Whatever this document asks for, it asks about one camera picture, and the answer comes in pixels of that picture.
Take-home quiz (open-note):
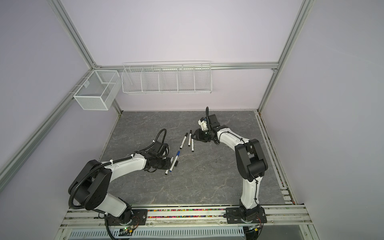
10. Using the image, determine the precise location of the aluminium frame profile back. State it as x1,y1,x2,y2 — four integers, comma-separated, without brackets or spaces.
97,61,279,71

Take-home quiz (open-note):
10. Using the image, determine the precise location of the blue capped whiteboard marker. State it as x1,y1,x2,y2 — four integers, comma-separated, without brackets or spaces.
169,151,181,172

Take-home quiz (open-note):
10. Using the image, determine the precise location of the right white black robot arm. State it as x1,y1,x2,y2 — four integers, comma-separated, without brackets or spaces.
192,110,269,218

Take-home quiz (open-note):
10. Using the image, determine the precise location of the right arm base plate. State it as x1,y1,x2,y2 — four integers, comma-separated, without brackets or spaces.
224,206,267,224

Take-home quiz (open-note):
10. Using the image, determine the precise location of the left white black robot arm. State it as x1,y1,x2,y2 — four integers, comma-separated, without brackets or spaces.
68,141,171,217

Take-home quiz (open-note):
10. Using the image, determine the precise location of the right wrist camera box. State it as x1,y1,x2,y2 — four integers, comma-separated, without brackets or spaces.
198,118,209,132

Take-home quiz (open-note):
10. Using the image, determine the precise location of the aluminium frame profile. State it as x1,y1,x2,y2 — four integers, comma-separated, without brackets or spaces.
0,0,122,193
257,0,315,113
97,61,279,71

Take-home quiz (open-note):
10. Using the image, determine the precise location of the aluminium frame profile left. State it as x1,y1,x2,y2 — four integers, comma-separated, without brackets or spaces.
0,0,122,193

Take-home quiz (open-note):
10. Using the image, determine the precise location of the white mesh square basket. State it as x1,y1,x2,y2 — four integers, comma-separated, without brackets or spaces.
74,70,122,111

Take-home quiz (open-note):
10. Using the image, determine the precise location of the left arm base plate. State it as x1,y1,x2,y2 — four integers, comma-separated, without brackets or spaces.
106,209,148,226

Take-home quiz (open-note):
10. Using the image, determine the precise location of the white wire long basket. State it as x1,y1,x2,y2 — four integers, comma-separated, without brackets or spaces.
122,67,213,94

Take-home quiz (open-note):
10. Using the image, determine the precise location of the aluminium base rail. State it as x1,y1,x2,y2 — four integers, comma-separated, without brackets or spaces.
59,205,313,230

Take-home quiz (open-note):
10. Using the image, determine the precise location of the white vented cable duct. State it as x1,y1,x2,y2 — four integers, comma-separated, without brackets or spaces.
68,227,245,240

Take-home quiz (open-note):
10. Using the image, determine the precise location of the black corrugated left cable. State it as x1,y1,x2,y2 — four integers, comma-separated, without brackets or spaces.
67,155,134,210

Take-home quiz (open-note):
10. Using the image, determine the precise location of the aluminium frame profile right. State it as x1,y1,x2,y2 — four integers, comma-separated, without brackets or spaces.
257,0,315,113

